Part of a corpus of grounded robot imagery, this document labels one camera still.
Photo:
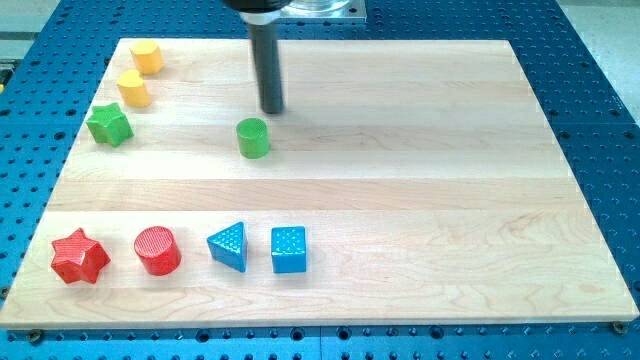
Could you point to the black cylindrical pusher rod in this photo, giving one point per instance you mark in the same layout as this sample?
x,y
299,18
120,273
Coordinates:
x,y
265,51

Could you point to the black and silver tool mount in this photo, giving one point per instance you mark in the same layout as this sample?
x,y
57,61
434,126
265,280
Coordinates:
x,y
257,12

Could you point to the green cylinder block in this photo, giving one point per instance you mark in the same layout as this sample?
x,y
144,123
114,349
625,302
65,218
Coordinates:
x,y
253,138

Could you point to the green star block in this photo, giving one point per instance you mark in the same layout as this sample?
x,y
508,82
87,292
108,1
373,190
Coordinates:
x,y
109,124

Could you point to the blue triangle block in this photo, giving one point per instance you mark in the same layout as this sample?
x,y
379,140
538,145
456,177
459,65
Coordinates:
x,y
229,247

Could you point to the red star block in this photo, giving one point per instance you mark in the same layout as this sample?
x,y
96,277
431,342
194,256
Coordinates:
x,y
78,257

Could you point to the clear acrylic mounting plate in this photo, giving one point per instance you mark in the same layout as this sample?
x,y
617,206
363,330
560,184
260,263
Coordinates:
x,y
332,11

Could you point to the yellow hexagon block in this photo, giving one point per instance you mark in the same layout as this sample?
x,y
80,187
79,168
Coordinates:
x,y
147,56

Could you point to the yellow heart block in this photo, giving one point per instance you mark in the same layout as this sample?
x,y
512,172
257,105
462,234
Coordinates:
x,y
133,90

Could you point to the light wooden board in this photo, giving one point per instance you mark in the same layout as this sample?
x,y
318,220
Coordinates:
x,y
430,184

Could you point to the blue cube block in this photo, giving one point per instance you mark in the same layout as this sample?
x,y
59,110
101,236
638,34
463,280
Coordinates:
x,y
288,249

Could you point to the red cylinder block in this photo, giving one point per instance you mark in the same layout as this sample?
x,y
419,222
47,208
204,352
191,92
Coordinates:
x,y
157,249

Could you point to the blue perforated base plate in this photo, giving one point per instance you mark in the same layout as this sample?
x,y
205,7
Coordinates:
x,y
51,91

